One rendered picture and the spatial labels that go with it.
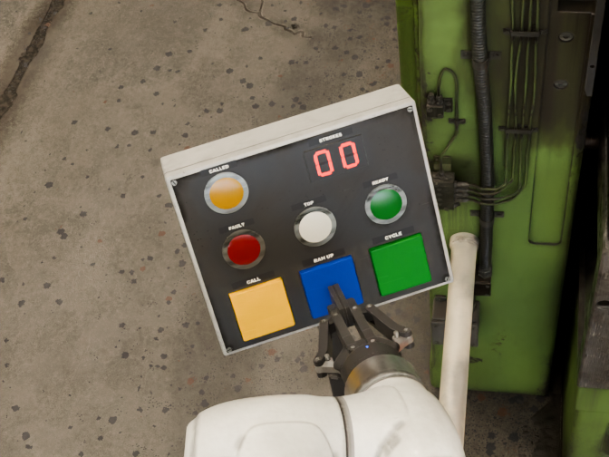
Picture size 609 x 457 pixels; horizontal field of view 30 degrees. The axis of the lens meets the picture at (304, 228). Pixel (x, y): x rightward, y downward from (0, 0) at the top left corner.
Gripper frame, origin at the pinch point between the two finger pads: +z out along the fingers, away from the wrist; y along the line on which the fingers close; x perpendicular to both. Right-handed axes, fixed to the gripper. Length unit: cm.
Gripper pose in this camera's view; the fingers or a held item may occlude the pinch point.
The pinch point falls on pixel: (341, 305)
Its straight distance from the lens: 151.6
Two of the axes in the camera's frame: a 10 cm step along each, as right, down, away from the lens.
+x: -2.4, -8.7, -4.3
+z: -1.9, -3.9, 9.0
